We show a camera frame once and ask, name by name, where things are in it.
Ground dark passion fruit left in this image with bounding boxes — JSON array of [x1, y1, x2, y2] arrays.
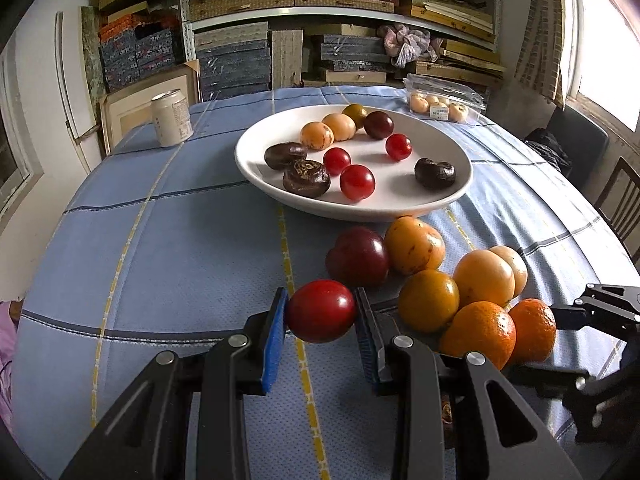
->
[[264, 142, 307, 171]]

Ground metal storage shelf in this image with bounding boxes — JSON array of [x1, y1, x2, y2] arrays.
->
[[82, 0, 504, 100]]

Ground blue checked tablecloth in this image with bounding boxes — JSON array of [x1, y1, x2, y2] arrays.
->
[[12, 87, 639, 479]]

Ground black chair with bag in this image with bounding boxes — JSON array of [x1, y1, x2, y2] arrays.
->
[[525, 105, 608, 191]]

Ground large orange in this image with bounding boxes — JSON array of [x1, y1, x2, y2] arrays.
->
[[438, 301, 516, 370]]

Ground pale orange fruit behind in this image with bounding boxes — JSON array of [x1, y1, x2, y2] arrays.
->
[[490, 245, 528, 297]]

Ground olive yellow fruit on plate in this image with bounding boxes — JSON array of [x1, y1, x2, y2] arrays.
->
[[342, 103, 369, 129]]

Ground orange striped fruit on cloth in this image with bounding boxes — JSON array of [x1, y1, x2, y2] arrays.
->
[[384, 217, 446, 276]]

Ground wooden chair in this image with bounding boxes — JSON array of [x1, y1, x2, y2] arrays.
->
[[594, 157, 639, 264]]

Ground pale orange fruit on plate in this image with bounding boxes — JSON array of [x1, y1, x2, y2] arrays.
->
[[322, 113, 357, 142]]

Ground framed picture leaning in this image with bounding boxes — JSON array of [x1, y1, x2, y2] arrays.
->
[[100, 60, 202, 155]]

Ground pink plastic bag on shelf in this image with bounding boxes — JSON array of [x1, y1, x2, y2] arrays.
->
[[376, 24, 442, 68]]

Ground white drink can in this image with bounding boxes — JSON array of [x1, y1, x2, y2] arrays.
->
[[150, 89, 193, 148]]

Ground window frame left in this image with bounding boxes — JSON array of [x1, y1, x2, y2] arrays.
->
[[1, 46, 43, 230]]

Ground patterned curtain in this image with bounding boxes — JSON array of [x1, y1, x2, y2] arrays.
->
[[514, 0, 575, 110]]

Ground dark passion fruit on cloth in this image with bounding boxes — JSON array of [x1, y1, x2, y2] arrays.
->
[[440, 394, 452, 428]]

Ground white round plate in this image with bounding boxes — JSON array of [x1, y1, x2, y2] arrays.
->
[[234, 104, 473, 222]]

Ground striped orange fruit on plate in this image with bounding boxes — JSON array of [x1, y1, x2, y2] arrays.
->
[[300, 122, 334, 151]]

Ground pale orange round fruit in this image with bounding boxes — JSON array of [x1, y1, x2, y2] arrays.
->
[[452, 249, 515, 307]]

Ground clear plastic fruit box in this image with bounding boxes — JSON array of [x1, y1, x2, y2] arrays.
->
[[402, 74, 486, 125]]

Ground dark red plum back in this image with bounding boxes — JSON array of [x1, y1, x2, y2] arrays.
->
[[363, 110, 395, 140]]

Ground small red tomato back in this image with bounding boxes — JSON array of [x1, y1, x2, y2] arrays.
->
[[385, 133, 412, 162]]

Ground large dark red plum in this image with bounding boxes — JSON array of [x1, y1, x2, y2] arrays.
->
[[326, 226, 390, 289]]

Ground yellow green round fruit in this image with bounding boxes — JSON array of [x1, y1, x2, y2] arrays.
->
[[397, 270, 460, 334]]

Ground dark passion fruit front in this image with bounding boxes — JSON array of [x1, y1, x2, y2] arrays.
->
[[283, 159, 331, 198]]

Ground orange on right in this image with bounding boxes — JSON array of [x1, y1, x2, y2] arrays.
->
[[509, 298, 556, 364]]

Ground dark passion fruit right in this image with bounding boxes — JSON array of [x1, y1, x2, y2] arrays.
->
[[414, 157, 456, 190]]

